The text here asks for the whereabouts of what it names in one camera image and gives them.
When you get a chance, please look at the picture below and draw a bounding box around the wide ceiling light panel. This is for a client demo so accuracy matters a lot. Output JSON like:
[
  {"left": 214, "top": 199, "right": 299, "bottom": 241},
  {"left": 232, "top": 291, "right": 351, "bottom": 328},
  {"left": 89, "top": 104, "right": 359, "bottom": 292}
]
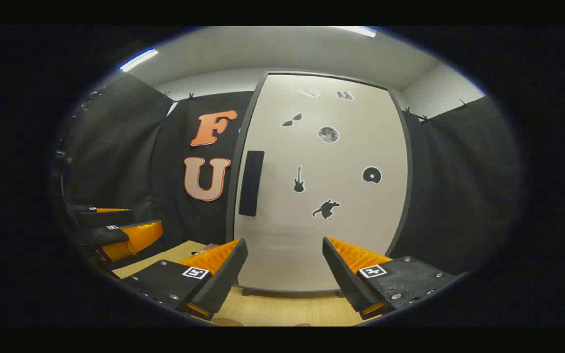
[{"left": 334, "top": 26, "right": 378, "bottom": 38}]

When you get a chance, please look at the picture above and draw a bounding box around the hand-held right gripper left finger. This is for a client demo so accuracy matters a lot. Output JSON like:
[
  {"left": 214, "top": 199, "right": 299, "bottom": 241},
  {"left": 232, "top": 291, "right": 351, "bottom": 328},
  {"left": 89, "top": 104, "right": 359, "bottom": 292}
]
[{"left": 121, "top": 238, "right": 249, "bottom": 322}]

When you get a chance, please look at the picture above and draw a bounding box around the black backdrop cloth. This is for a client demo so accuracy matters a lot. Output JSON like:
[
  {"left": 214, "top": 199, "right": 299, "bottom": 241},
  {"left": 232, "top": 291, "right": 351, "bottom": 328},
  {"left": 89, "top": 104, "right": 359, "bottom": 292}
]
[{"left": 62, "top": 74, "right": 523, "bottom": 275}]

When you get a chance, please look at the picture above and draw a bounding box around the long ceiling light strip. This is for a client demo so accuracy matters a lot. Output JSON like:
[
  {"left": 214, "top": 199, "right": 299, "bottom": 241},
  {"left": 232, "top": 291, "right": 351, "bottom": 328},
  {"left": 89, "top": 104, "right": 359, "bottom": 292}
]
[{"left": 119, "top": 48, "right": 159, "bottom": 73}]

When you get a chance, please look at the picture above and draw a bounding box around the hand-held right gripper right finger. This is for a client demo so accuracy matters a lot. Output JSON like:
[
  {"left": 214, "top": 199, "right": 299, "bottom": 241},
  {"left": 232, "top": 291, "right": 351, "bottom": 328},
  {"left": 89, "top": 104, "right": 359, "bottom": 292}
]
[{"left": 322, "top": 237, "right": 460, "bottom": 320}]

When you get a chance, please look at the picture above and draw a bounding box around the grey cabinet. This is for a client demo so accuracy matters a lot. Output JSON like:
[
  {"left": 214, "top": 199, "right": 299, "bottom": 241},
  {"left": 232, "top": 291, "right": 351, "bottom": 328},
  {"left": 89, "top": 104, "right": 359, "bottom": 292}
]
[{"left": 225, "top": 70, "right": 414, "bottom": 298}]

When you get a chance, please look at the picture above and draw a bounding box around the white cabinet door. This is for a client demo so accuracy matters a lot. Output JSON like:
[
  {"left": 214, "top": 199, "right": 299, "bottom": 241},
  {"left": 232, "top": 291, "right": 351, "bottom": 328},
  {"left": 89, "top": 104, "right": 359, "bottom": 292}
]
[{"left": 234, "top": 74, "right": 409, "bottom": 293}]

